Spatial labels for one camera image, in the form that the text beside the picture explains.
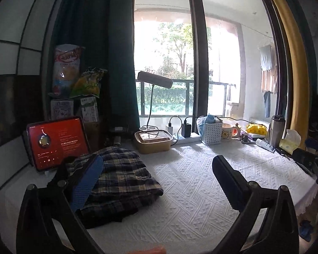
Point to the white tube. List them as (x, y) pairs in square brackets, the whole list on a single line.
[(265, 145)]

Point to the white perforated basket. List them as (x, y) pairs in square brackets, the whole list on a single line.
[(212, 135)]

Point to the beige container with clear lid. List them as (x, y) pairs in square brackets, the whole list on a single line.
[(152, 145)]

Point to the brown cardboard box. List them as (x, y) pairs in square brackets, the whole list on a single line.
[(94, 135)]

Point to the plaid shirt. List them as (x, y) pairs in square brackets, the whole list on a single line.
[(127, 180)]

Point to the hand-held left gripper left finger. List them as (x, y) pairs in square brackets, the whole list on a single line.
[(87, 180)]

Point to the balcony railing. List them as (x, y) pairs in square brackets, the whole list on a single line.
[(175, 80)]

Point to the yellow curtain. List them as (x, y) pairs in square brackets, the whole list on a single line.
[(294, 58)]

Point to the white textured cover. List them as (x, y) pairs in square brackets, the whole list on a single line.
[(196, 190)]

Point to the white power strip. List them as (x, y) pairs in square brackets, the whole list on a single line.
[(193, 136)]

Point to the yellow plastic bag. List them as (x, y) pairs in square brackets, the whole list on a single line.
[(257, 129)]

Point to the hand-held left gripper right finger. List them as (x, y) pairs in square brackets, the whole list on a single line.
[(229, 182)]

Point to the blue slipper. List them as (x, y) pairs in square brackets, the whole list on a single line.
[(306, 230)]

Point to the dark hanging garment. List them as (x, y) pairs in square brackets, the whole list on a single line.
[(267, 104)]

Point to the white carton with green top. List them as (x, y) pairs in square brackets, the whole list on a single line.
[(89, 109)]

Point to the black charger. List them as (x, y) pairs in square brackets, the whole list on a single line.
[(186, 131)]

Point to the yellow green snack bag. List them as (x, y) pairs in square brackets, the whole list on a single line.
[(90, 83)]

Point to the steel bottle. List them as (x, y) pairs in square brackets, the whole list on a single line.
[(277, 132)]

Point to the white printed carton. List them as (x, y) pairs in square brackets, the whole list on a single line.
[(61, 109)]

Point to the person's left hand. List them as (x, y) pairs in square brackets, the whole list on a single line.
[(148, 250)]

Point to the cream mug with cartoon print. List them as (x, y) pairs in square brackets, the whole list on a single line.
[(228, 132)]

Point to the white charger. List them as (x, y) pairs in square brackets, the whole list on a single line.
[(169, 129)]

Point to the tablet with red screen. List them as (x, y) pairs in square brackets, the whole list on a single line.
[(61, 137)]

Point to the clear plastic bag, blue contents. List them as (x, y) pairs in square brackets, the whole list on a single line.
[(200, 124)]

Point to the red and white chips bag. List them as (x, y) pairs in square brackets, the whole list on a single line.
[(65, 71)]

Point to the pale hanging shirt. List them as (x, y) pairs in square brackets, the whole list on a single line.
[(266, 58)]

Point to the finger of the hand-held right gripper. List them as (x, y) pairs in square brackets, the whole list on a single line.
[(314, 144)]

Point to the beige hanging garment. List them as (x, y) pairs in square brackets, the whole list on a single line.
[(269, 82)]

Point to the yellow tissue pack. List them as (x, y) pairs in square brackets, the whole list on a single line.
[(290, 141)]

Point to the dark green curtain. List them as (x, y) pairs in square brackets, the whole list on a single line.
[(95, 45)]

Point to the desk lamp with bar head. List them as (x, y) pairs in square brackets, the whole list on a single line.
[(153, 79)]

